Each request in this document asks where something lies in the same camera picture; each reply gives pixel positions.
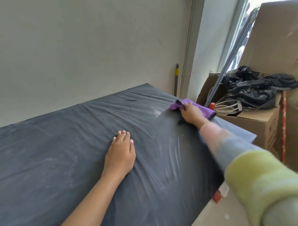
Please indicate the person's right hand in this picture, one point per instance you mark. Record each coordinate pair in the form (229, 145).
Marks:
(192, 114)

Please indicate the person's left hand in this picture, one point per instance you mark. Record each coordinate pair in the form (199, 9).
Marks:
(120, 156)

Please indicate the purple cloth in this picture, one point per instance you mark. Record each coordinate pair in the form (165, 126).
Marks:
(206, 111)

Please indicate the person's left forearm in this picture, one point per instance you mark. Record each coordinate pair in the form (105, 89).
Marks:
(93, 202)

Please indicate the person's right forearm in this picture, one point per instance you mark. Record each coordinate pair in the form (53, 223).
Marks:
(251, 167)

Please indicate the red capped item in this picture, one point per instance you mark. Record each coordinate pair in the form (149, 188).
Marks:
(211, 106)

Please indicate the grey pole yellow band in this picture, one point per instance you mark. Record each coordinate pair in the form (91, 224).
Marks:
(176, 79)

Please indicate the dark grey covered table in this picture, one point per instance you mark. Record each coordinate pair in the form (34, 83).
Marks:
(58, 151)

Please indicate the crumpled black plastic bag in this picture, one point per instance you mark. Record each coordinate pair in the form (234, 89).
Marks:
(251, 90)

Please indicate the red and white package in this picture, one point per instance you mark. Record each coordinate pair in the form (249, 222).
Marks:
(217, 196)

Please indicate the blue yellow fuzzy item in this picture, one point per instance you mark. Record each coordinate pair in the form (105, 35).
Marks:
(283, 128)

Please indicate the tall plain cardboard box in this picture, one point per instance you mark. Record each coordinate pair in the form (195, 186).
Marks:
(274, 35)

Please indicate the grey wall pipe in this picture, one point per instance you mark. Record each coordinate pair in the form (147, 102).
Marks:
(187, 46)

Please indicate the grey metal rail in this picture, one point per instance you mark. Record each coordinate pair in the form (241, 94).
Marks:
(235, 51)

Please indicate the bright window pale frame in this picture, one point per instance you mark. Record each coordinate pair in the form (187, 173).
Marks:
(235, 28)

